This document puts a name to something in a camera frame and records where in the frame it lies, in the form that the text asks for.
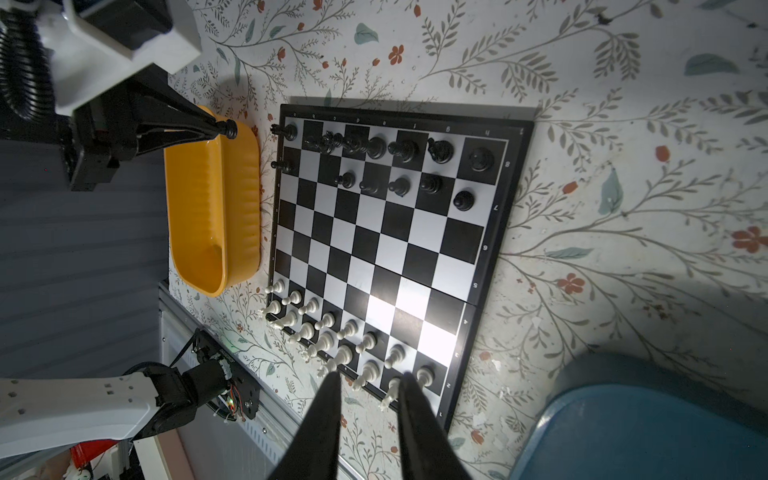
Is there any black white chess board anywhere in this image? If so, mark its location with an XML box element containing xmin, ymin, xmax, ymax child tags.
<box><xmin>265</xmin><ymin>104</ymin><xmax>534</xmax><ymax>428</ymax></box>

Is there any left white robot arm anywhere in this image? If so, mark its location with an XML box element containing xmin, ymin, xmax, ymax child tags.
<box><xmin>1</xmin><ymin>67</ymin><xmax>259</xmax><ymax>457</ymax></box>

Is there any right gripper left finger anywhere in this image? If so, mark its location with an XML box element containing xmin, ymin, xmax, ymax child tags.
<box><xmin>268</xmin><ymin>372</ymin><xmax>341</xmax><ymax>479</ymax></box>

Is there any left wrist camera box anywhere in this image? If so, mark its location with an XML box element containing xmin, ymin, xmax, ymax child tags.
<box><xmin>37</xmin><ymin>1</ymin><xmax>202</xmax><ymax>116</ymax></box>

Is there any aluminium front rail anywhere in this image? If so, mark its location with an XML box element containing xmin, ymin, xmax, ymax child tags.
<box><xmin>158</xmin><ymin>280</ymin><xmax>300</xmax><ymax>479</ymax></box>

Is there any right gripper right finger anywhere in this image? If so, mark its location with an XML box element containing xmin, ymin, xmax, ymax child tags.
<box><xmin>398</xmin><ymin>373</ymin><xmax>470</xmax><ymax>480</ymax></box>

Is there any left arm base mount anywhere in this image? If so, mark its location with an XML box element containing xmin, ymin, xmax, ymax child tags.
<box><xmin>189</xmin><ymin>328</ymin><xmax>261</xmax><ymax>422</ymax></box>

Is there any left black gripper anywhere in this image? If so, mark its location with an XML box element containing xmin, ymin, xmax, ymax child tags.
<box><xmin>62</xmin><ymin>65</ymin><xmax>180</xmax><ymax>191</ymax></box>

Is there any yellow plastic tray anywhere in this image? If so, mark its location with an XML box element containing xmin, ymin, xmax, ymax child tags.
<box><xmin>164</xmin><ymin>120</ymin><xmax>262</xmax><ymax>297</ymax></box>

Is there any teal plastic tray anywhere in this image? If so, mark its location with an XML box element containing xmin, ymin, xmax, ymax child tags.
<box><xmin>510</xmin><ymin>353</ymin><xmax>767</xmax><ymax>479</ymax></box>

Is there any left black corrugated cable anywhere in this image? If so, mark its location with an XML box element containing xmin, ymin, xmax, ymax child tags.
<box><xmin>0</xmin><ymin>5</ymin><xmax>58</xmax><ymax>124</ymax></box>

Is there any black chess pawn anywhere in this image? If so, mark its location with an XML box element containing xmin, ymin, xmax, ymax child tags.
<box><xmin>216</xmin><ymin>119</ymin><xmax>238</xmax><ymax>140</ymax></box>

